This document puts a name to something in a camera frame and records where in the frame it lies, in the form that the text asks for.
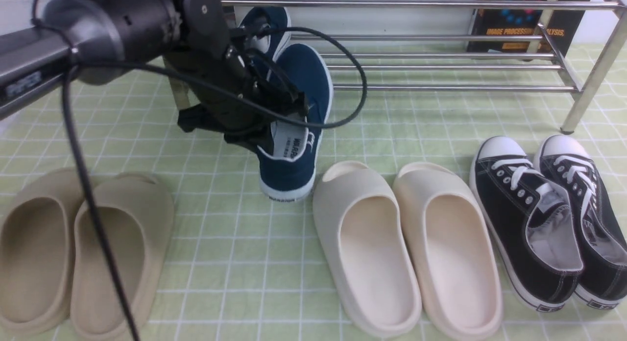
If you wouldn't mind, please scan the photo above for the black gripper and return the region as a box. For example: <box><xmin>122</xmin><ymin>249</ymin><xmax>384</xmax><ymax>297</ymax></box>
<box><xmin>176</xmin><ymin>37</ymin><xmax>310</xmax><ymax>153</ymax></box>

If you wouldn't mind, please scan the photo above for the navy canvas shoe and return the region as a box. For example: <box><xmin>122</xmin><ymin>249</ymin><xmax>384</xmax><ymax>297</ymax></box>
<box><xmin>255</xmin><ymin>43</ymin><xmax>334</xmax><ymax>202</ymax></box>
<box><xmin>240</xmin><ymin>6</ymin><xmax>292</xmax><ymax>61</ymax></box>

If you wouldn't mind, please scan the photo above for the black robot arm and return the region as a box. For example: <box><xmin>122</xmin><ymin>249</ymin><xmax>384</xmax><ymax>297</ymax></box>
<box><xmin>1</xmin><ymin>0</ymin><xmax>313</xmax><ymax>151</ymax></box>

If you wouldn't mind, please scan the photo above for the metal shoe rack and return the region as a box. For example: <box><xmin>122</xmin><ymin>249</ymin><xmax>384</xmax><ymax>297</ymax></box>
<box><xmin>162</xmin><ymin>0</ymin><xmax>627</xmax><ymax>135</ymax></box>

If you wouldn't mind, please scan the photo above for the tan slipper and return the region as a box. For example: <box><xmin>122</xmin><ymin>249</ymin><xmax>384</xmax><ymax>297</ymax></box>
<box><xmin>70</xmin><ymin>172</ymin><xmax>175</xmax><ymax>341</ymax></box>
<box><xmin>0</xmin><ymin>168</ymin><xmax>84</xmax><ymax>335</ymax></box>

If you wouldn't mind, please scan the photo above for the cream slipper left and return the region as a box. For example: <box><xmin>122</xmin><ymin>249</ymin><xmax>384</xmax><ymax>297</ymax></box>
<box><xmin>312</xmin><ymin>161</ymin><xmax>422</xmax><ymax>338</ymax></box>

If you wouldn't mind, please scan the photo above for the cream slipper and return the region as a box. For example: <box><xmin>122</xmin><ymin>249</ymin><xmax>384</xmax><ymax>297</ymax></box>
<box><xmin>312</xmin><ymin>161</ymin><xmax>422</xmax><ymax>338</ymax></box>
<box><xmin>392</xmin><ymin>162</ymin><xmax>504</xmax><ymax>341</ymax></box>

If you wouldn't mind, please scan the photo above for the tan slipper far left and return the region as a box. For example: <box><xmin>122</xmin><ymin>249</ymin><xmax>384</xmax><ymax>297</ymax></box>
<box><xmin>0</xmin><ymin>168</ymin><xmax>84</xmax><ymax>335</ymax></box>

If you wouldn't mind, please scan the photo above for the black image processing book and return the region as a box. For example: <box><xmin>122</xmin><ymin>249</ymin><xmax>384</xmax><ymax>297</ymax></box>
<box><xmin>466</xmin><ymin>0</ymin><xmax>590</xmax><ymax>55</ymax></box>

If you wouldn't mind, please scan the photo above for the cream slipper right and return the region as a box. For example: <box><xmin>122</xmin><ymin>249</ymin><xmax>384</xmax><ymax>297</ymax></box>
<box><xmin>392</xmin><ymin>162</ymin><xmax>504</xmax><ymax>341</ymax></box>

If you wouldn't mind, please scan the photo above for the black canvas sneaker left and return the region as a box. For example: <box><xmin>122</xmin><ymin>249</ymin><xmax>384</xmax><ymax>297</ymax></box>
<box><xmin>469</xmin><ymin>136</ymin><xmax>584</xmax><ymax>313</ymax></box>

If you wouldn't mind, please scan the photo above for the black canvas sneaker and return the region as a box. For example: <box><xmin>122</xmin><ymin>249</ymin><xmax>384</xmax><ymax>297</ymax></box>
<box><xmin>469</xmin><ymin>136</ymin><xmax>584</xmax><ymax>313</ymax></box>
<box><xmin>533</xmin><ymin>135</ymin><xmax>627</xmax><ymax>310</ymax></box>

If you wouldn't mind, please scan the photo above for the black canvas sneaker right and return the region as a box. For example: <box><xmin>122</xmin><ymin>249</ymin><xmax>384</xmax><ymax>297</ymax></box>
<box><xmin>533</xmin><ymin>135</ymin><xmax>627</xmax><ymax>310</ymax></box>

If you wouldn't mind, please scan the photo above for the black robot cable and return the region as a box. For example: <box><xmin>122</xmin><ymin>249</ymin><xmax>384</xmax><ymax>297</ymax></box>
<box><xmin>30</xmin><ymin>0</ymin><xmax>368</xmax><ymax>341</ymax></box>

